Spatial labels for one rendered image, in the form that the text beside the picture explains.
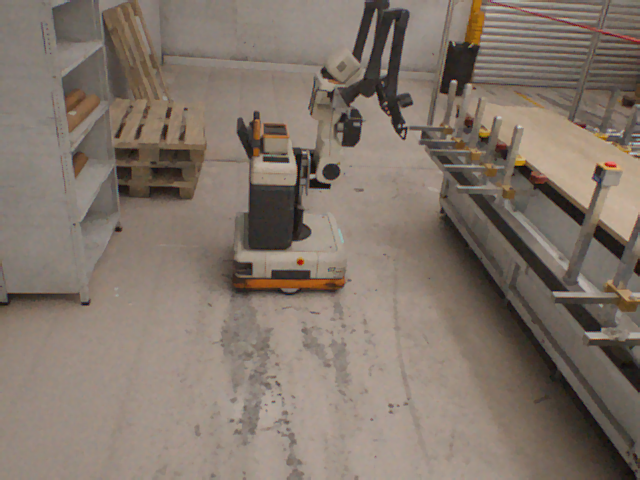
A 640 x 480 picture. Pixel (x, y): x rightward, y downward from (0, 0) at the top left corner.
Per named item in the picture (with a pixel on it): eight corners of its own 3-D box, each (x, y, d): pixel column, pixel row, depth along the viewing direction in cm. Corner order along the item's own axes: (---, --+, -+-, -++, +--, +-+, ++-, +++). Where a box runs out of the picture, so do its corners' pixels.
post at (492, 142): (477, 198, 322) (496, 116, 300) (475, 195, 325) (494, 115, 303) (483, 198, 322) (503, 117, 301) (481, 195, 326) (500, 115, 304)
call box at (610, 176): (600, 188, 210) (606, 168, 207) (589, 180, 217) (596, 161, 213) (617, 188, 211) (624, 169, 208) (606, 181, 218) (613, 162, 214)
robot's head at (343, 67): (326, 70, 291) (347, 49, 287) (321, 62, 309) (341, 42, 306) (344, 89, 297) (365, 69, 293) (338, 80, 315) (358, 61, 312)
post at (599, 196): (567, 285, 232) (601, 185, 211) (561, 278, 236) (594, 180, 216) (577, 285, 232) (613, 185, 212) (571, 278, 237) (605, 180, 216)
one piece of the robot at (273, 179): (245, 268, 321) (249, 129, 283) (246, 225, 369) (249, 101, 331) (303, 269, 326) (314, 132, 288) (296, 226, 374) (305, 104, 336)
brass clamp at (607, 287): (621, 312, 198) (625, 300, 196) (599, 290, 210) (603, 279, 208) (637, 312, 199) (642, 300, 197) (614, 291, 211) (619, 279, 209)
